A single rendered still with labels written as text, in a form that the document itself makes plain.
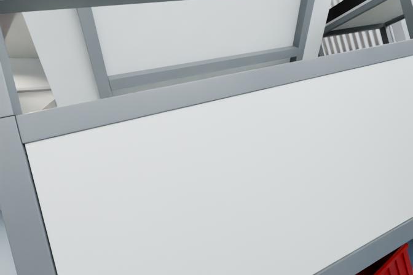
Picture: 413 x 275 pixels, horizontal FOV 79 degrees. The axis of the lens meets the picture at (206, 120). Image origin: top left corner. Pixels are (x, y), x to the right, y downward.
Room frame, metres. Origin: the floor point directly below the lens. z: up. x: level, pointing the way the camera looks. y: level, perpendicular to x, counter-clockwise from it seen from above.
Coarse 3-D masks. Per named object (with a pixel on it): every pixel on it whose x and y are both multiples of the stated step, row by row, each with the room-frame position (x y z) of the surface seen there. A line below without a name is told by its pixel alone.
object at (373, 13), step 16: (368, 0) 1.07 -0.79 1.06; (384, 0) 0.98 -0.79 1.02; (400, 0) 0.93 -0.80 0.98; (352, 16) 1.11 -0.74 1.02; (368, 16) 1.27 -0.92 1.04; (384, 16) 1.35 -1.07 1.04; (400, 16) 1.43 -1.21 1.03; (336, 32) 1.38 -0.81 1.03; (352, 32) 1.43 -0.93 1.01; (384, 32) 1.52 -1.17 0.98; (320, 48) 1.33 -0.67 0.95
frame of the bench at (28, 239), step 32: (288, 64) 0.49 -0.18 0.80; (320, 64) 0.52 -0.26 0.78; (352, 64) 0.55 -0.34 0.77; (128, 96) 0.39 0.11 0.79; (160, 96) 0.40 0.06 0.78; (192, 96) 0.42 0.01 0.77; (224, 96) 0.44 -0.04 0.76; (0, 128) 0.33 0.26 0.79; (32, 128) 0.34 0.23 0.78; (64, 128) 0.35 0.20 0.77; (0, 160) 0.33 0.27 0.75; (0, 192) 0.32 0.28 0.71; (32, 192) 0.34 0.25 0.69; (32, 224) 0.33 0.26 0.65; (32, 256) 0.33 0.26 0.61; (352, 256) 0.50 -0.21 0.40; (384, 256) 0.53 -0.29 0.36
